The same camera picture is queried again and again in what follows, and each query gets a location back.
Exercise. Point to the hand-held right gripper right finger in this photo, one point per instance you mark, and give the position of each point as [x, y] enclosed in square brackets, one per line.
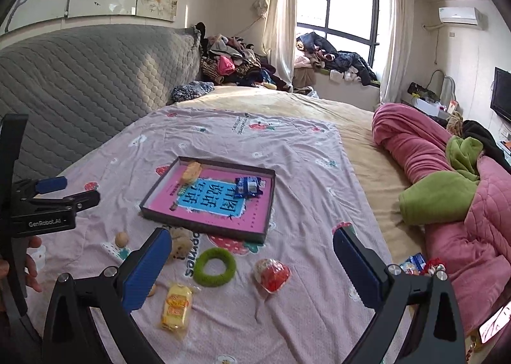
[357, 270]

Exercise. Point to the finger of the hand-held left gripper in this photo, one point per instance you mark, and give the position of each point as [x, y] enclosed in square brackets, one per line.
[50, 185]
[86, 200]

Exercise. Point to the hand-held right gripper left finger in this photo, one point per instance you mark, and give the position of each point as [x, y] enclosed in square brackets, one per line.
[145, 272]

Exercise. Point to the brown walnut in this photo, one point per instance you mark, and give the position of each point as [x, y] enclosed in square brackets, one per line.
[121, 239]
[152, 290]

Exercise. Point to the yellow snack packet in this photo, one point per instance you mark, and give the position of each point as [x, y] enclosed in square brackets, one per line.
[175, 304]

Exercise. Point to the red snack packet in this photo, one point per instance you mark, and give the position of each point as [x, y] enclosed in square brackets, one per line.
[275, 276]

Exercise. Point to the pink cardboard box tray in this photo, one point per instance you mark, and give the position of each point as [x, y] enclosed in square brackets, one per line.
[215, 210]

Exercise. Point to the person's left hand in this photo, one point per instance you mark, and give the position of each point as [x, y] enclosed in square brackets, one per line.
[32, 244]

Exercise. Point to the beige mesh scrunchie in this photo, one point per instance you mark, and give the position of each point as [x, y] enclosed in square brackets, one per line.
[181, 246]

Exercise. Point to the small blue white packet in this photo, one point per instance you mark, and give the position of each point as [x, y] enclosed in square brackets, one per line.
[413, 263]

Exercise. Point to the green blanket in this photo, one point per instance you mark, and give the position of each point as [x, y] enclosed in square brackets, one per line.
[435, 196]

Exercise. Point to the bread roll snack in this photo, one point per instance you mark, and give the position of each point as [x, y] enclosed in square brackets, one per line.
[191, 173]

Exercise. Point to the bed with yellow sheet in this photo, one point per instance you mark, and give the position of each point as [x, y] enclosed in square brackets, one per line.
[367, 156]

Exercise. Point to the grey quilted headboard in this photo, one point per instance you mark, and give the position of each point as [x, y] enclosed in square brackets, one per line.
[99, 76]

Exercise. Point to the blue snack packet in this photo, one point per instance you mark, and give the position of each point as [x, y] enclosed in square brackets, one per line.
[247, 186]

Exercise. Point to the pink quilt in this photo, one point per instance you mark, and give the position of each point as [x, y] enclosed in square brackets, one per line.
[415, 140]

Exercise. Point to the strawberry printed pink sheet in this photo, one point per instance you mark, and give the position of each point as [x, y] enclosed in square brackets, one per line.
[279, 148]

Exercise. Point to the smartphone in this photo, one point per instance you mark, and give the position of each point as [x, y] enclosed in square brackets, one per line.
[495, 324]

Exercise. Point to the dark patterned cloth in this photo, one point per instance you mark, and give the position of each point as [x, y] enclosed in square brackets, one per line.
[191, 91]

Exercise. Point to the beige knitted cloth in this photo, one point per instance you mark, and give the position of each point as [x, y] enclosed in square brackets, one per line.
[455, 121]

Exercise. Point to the cluttered dresser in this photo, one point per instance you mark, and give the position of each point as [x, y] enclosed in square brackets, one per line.
[423, 102]

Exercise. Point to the black cloth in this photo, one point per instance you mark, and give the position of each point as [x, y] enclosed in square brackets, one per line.
[485, 136]

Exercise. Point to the pile of clothes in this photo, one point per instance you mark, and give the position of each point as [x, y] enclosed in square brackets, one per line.
[235, 64]

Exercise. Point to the oval mirror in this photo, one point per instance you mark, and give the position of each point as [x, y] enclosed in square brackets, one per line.
[437, 82]

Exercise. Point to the clothes on window sill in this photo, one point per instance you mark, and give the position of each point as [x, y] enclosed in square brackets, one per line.
[343, 58]

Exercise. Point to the black television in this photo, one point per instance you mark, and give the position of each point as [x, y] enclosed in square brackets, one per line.
[502, 94]

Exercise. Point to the plain cream curtain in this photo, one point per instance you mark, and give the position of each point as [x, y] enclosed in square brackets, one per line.
[399, 36]

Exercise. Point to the cream curtain with tieback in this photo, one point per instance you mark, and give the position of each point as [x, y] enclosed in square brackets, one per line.
[279, 20]

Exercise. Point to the black framed window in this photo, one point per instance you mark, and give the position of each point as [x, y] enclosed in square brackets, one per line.
[351, 8]

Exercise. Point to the white air conditioner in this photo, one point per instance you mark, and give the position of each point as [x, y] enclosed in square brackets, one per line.
[457, 15]

